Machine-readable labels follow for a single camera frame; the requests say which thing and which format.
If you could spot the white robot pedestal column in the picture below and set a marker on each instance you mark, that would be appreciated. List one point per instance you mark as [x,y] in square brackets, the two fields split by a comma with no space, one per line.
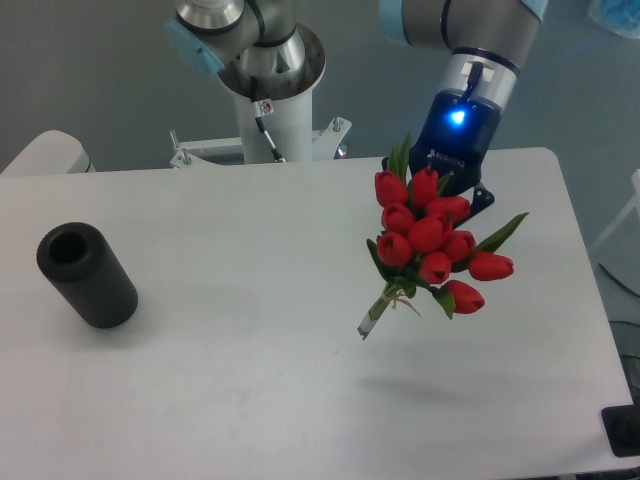
[272,90]

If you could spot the black clamp at table edge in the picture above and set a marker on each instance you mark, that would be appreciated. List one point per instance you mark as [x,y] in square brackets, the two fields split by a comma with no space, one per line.
[622,428]

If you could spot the white furniture leg right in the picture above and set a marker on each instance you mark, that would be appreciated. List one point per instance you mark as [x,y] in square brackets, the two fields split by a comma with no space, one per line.
[631,206]

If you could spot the black cylindrical vase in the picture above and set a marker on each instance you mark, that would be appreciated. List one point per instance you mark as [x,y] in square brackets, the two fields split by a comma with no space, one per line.
[77,260]

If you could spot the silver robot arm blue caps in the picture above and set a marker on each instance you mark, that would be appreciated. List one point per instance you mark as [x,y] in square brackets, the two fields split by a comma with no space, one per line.
[488,41]

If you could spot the blue plastic bag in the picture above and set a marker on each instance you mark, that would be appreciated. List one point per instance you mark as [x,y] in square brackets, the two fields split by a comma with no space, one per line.
[617,16]

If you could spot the white pedestal base frame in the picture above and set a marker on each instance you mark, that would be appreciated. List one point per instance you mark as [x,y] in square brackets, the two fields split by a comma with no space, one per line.
[210,150]

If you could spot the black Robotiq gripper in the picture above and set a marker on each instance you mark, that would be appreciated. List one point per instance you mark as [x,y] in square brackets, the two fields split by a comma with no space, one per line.
[454,140]

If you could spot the red tulip bouquet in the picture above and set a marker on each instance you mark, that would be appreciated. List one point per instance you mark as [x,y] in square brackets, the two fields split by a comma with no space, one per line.
[420,247]

